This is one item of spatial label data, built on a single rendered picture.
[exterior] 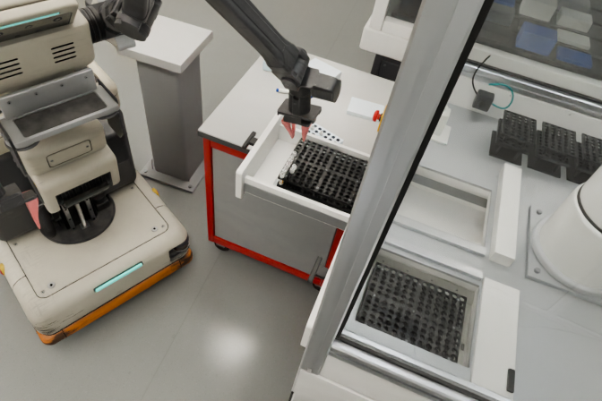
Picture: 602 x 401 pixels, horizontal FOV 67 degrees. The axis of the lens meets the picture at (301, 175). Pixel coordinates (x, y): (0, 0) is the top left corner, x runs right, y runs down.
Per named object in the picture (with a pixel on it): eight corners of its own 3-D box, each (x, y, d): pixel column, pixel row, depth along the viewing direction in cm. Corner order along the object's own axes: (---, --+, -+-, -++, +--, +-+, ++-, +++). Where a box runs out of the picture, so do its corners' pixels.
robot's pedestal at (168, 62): (139, 174, 234) (111, 46, 178) (168, 138, 254) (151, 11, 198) (192, 193, 230) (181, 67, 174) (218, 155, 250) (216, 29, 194)
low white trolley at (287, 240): (205, 251, 209) (197, 129, 153) (262, 163, 250) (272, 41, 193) (323, 301, 200) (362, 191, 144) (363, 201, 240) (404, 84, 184)
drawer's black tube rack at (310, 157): (275, 191, 129) (277, 176, 125) (298, 152, 141) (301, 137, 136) (349, 220, 126) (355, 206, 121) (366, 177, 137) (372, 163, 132)
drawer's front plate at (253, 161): (235, 197, 128) (236, 171, 120) (276, 134, 147) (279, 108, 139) (240, 200, 128) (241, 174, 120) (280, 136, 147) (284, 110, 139)
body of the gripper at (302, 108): (286, 103, 123) (286, 80, 118) (322, 112, 121) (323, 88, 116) (276, 116, 119) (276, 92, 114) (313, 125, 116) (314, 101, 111)
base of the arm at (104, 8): (128, -5, 119) (82, 7, 112) (139, -12, 112) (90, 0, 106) (142, 29, 121) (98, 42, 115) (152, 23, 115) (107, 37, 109)
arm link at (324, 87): (291, 45, 106) (279, 78, 104) (339, 55, 102) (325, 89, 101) (302, 68, 117) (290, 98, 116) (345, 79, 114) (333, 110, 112)
